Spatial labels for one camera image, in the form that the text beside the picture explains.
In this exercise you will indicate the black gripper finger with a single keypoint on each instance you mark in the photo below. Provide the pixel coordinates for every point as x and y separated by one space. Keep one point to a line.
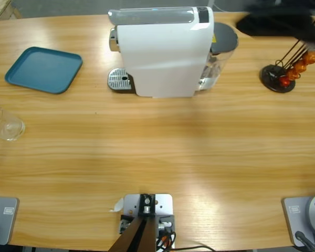
265 25

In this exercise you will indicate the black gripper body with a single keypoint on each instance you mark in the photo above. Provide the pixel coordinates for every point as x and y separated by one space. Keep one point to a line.
309 26

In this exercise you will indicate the white capsule coffee machine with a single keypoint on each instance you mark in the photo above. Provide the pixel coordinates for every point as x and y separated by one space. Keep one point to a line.
160 52

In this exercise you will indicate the clear drinking glass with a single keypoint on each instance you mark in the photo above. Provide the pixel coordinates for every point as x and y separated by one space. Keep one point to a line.
11 128

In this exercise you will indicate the orange coffee capsule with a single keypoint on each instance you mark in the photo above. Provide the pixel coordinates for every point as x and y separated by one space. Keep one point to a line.
311 57
300 67
293 74

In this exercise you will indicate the red coffee capsule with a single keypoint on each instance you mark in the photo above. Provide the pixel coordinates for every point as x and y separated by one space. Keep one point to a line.
285 81

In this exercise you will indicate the black capsule holder with rods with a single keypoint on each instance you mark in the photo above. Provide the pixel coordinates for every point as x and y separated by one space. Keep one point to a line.
269 76

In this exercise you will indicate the teal plastic tray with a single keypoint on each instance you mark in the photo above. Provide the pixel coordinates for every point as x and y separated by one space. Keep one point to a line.
42 69

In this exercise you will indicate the white paper tape scrap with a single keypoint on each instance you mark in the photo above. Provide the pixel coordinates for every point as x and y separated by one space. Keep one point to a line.
118 204

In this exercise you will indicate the wooden pallet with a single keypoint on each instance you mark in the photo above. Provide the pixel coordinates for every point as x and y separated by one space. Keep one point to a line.
0 9

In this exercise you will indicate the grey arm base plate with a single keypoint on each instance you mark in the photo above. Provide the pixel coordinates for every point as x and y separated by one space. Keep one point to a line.
294 220
5 223

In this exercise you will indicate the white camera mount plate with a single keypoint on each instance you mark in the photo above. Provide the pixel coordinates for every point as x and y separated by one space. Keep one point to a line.
164 203

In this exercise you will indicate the dark camera post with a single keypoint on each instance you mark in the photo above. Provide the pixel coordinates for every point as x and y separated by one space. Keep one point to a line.
136 236

